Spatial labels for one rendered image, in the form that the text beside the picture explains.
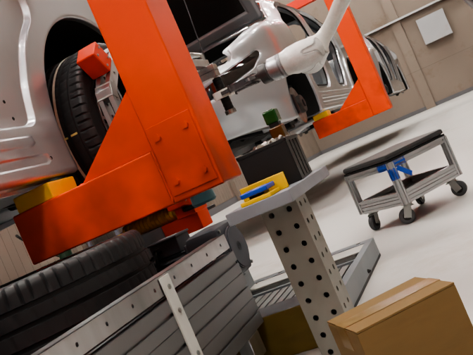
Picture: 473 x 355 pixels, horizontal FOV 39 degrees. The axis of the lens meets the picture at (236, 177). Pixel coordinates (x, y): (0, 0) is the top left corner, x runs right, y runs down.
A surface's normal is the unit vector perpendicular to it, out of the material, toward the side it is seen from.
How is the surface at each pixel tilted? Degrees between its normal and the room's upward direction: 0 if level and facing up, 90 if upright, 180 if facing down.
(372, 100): 90
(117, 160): 90
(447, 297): 90
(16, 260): 90
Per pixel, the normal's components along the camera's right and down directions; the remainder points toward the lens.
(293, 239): -0.32, 0.14
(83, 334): 0.86, -0.37
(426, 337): 0.21, -0.08
